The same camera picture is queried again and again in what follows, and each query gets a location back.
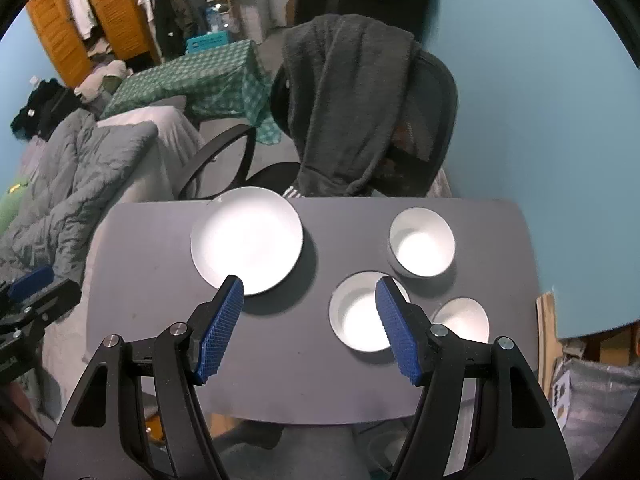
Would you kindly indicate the white hanging shirt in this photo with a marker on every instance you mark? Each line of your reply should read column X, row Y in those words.
column 80, row 5

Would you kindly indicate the dark grey fleece robe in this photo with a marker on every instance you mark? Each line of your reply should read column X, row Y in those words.
column 345, row 95

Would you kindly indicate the light clothes pile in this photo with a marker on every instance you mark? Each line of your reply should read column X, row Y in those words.
column 100, row 80

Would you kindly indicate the black mesh office chair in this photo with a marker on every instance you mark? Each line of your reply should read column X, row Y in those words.
column 430, row 110

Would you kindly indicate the green checkered tablecloth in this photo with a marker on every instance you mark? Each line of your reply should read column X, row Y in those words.
column 190, row 80

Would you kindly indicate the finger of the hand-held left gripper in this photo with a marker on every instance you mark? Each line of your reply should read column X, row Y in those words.
column 55, row 300
column 30, row 279

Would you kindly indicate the grey door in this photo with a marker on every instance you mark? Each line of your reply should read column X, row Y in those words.
column 265, row 0

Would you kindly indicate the wooden louvered wardrobe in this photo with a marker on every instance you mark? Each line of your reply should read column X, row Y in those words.
column 117, row 5

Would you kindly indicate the white plate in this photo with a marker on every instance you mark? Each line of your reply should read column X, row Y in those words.
column 250, row 235

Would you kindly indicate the black clothes pile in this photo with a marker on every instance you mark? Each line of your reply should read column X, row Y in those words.
column 47, row 105

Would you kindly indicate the blue plastic crate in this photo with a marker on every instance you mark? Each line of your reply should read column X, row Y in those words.
column 207, row 44

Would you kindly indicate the white bed sheet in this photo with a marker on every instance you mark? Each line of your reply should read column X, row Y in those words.
column 170, row 145

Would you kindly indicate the dark hanging clothes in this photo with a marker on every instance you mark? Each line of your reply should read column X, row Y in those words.
column 175, row 10

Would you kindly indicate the wooden board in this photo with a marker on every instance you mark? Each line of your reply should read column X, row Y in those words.
column 547, row 330

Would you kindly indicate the clear plastic sheet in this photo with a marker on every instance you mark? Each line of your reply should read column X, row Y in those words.
column 600, row 410

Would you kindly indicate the white bowl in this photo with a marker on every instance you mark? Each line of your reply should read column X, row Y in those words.
column 357, row 320
column 465, row 320
column 425, row 250

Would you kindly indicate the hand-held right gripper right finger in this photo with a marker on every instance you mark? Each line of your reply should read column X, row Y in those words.
column 397, row 330

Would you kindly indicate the clear water jug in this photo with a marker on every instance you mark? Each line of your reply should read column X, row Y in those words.
column 215, row 17

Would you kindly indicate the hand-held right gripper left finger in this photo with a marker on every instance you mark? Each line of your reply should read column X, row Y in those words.
column 220, row 330

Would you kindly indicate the cardboard box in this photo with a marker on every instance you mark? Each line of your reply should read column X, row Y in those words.
column 615, row 347

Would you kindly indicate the green plush toy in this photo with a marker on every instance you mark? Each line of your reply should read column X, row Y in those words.
column 10, row 205

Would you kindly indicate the grey quilted duvet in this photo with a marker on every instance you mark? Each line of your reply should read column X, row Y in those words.
column 75, row 185

